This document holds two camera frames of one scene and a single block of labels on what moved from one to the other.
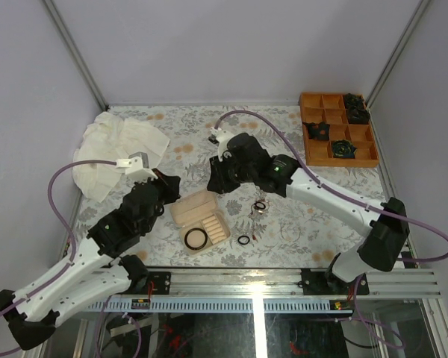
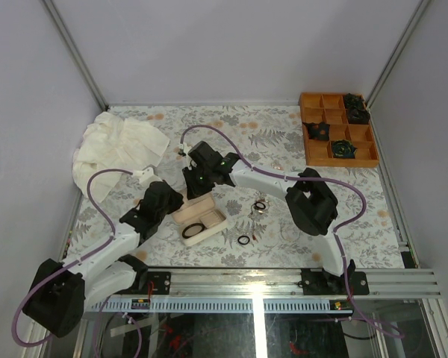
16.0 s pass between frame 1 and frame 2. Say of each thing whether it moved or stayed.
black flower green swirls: stayed
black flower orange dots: stayed
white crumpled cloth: stayed
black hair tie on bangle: stayed
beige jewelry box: moved
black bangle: moved
